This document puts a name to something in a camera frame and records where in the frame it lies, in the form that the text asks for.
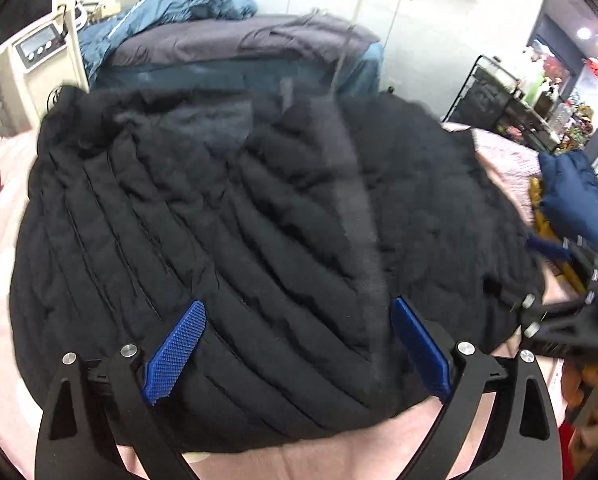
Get white machine with screen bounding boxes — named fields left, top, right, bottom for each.
left=0, top=0, right=90, bottom=136

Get black metal cart rack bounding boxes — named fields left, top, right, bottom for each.
left=442, top=55, right=560, bottom=154

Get navy blue garment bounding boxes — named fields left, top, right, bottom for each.
left=538, top=150, right=598, bottom=252

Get blue crumpled blanket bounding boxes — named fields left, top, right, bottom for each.
left=78, top=0, right=259, bottom=84

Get black quilted jacket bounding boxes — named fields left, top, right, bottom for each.
left=9, top=87, right=544, bottom=453

